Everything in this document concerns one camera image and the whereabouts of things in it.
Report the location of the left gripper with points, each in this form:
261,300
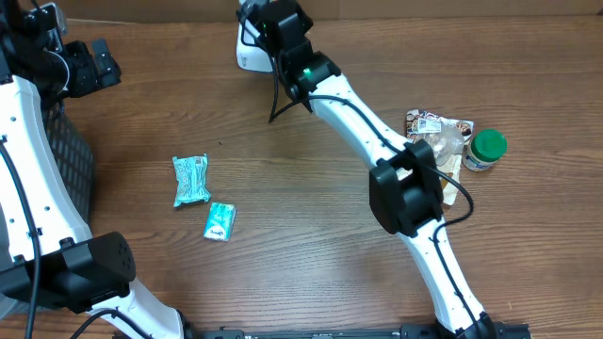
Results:
101,63

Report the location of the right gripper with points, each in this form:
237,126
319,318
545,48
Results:
268,43

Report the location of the teal snack packet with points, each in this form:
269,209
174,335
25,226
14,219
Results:
190,174

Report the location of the teal tissue pack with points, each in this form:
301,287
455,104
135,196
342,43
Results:
220,222

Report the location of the brown clear snack bag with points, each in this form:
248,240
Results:
445,136

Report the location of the green lid jar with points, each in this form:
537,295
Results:
484,150

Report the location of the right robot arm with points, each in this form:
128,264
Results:
405,192

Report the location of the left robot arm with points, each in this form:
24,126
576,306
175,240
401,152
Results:
49,257

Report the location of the white barcode scanner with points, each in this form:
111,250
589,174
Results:
250,54

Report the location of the grey plastic shopping basket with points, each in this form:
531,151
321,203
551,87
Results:
56,166

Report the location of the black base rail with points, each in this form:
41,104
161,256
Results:
502,331

